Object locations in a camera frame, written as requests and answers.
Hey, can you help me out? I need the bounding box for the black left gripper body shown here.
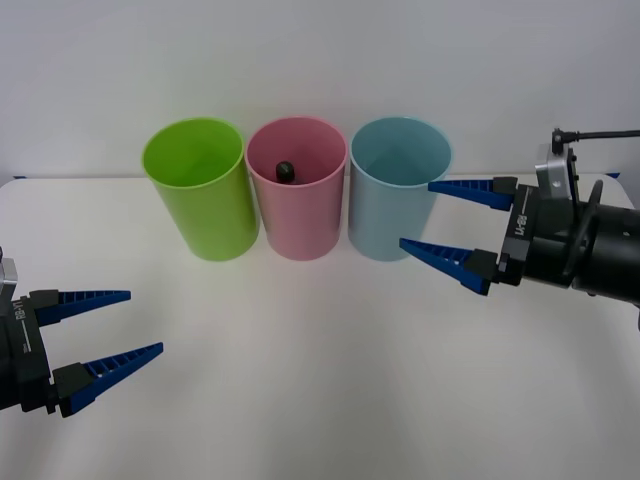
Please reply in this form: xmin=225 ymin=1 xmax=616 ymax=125
xmin=0 ymin=288 xmax=57 ymax=416

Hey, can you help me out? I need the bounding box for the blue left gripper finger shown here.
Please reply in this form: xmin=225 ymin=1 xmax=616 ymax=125
xmin=29 ymin=288 xmax=132 ymax=327
xmin=52 ymin=341 xmax=165 ymax=419

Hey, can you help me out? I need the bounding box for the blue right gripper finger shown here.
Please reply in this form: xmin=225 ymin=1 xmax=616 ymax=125
xmin=398 ymin=238 xmax=502 ymax=297
xmin=427 ymin=176 xmax=520 ymax=212

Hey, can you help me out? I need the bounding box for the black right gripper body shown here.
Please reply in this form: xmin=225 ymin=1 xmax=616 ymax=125
xmin=497 ymin=183 xmax=577 ymax=290

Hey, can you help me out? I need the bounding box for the pale blue plastic bin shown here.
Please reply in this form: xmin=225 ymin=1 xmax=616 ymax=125
xmin=348 ymin=116 xmax=455 ymax=263

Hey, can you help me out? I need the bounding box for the pink plastic bin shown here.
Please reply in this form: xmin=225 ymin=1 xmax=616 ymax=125
xmin=244 ymin=115 xmax=349 ymax=262

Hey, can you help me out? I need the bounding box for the green plastic bin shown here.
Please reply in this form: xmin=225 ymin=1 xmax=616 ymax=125
xmin=142 ymin=116 xmax=260 ymax=262

